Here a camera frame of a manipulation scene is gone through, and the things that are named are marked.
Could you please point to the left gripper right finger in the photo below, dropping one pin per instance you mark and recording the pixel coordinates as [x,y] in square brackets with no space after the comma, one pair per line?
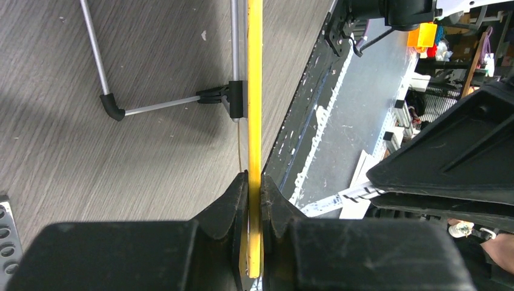
[302,253]

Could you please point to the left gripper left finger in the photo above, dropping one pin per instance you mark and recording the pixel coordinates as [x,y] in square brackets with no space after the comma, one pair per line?
[203,253]

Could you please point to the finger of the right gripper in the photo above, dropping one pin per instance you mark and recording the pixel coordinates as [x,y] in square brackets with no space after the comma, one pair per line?
[460,166]

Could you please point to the whiteboard marker pen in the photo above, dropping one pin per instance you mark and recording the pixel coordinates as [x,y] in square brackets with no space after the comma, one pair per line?
[353,202]

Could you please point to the yellow framed whiteboard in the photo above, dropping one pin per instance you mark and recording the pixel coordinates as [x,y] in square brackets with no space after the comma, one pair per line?
[241,97]

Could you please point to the grey studded baseplate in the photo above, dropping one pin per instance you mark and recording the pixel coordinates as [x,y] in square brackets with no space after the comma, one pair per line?
[11,247]

